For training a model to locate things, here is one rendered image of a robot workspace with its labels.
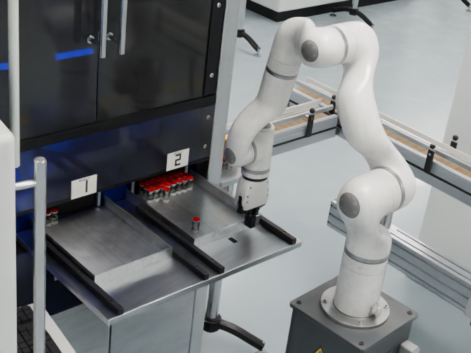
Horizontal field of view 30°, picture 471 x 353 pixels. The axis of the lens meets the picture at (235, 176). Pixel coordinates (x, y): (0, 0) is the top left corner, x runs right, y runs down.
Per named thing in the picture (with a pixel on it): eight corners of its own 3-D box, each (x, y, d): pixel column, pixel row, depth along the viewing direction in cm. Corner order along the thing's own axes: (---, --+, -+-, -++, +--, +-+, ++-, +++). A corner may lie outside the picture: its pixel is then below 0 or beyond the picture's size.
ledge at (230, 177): (195, 170, 301) (195, 165, 300) (223, 162, 309) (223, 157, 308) (221, 188, 292) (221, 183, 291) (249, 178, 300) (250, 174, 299)
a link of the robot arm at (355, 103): (355, 222, 226) (393, 205, 236) (391, 219, 216) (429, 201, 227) (304, 33, 222) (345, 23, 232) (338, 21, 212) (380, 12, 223)
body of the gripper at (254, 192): (258, 162, 262) (255, 195, 267) (233, 171, 256) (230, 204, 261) (276, 172, 257) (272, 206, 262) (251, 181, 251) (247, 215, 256)
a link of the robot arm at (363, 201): (398, 254, 232) (416, 176, 221) (353, 277, 220) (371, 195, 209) (363, 234, 240) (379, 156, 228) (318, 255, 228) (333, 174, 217)
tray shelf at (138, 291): (13, 238, 252) (13, 232, 251) (201, 179, 296) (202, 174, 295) (108, 326, 222) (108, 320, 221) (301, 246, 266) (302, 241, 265)
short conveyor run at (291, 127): (201, 181, 298) (206, 140, 291) (174, 163, 308) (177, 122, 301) (338, 139, 341) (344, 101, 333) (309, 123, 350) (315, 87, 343)
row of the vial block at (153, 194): (145, 201, 275) (146, 188, 273) (189, 187, 286) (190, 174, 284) (149, 204, 273) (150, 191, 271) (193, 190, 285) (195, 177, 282)
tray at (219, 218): (125, 198, 275) (125, 188, 274) (189, 178, 292) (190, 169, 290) (193, 248, 254) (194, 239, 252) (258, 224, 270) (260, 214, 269)
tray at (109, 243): (29, 227, 254) (29, 218, 253) (104, 204, 271) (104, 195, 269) (94, 286, 233) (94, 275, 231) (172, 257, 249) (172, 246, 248)
